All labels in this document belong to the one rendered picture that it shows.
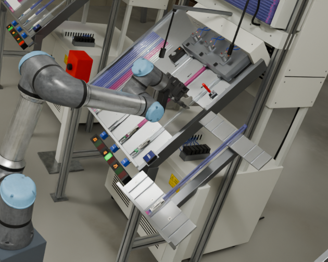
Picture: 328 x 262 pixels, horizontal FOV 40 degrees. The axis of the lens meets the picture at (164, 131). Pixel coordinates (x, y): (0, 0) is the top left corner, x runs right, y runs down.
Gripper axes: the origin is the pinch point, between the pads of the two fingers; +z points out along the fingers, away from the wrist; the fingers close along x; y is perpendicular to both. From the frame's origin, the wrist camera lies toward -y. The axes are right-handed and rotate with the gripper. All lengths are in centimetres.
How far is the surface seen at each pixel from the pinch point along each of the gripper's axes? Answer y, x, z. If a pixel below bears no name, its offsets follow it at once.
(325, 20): 69, -10, 24
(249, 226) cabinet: -33, -10, 97
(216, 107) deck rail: 8.3, -10.0, 4.4
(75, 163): -81, 92, 50
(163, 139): -16.5, -4.5, -2.8
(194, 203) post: -25.5, -36.8, -0.3
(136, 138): -24.7, 6.9, -4.7
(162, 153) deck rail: -20.8, -10.0, -3.7
